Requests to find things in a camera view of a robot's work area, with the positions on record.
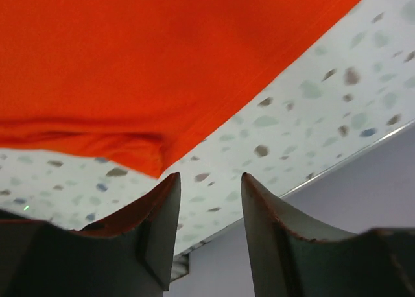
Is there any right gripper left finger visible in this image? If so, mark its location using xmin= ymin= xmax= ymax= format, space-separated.
xmin=1 ymin=173 xmax=180 ymax=297

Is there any orange t shirt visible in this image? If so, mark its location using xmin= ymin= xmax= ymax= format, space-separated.
xmin=1 ymin=0 xmax=361 ymax=177

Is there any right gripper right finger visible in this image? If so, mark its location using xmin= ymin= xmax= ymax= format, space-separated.
xmin=241 ymin=173 xmax=414 ymax=296

